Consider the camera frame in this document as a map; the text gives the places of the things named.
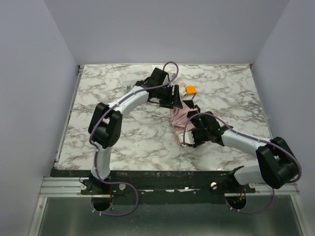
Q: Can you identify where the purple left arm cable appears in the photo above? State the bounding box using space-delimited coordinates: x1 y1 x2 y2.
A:
89 61 179 217

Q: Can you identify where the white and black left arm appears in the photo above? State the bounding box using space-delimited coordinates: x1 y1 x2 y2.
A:
88 68 183 181

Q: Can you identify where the white orange small device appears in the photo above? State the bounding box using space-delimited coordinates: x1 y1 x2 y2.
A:
179 85 197 100

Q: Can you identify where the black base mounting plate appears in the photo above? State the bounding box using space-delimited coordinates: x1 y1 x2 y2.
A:
50 169 255 205

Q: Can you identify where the aluminium frame rail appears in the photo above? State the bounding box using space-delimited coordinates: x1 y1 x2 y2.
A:
39 177 300 198

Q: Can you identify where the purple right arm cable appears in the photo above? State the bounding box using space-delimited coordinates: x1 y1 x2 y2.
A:
183 112 303 214

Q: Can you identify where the pink folding umbrella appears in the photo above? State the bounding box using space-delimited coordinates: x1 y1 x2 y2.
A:
170 82 200 146

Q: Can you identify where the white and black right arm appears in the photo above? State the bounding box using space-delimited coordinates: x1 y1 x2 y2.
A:
184 112 302 189

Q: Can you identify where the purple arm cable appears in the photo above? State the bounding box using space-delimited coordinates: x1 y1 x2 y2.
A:
183 112 303 214
89 61 179 217

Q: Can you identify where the clear plastic organizer box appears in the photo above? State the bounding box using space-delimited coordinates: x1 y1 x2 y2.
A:
122 79 137 93

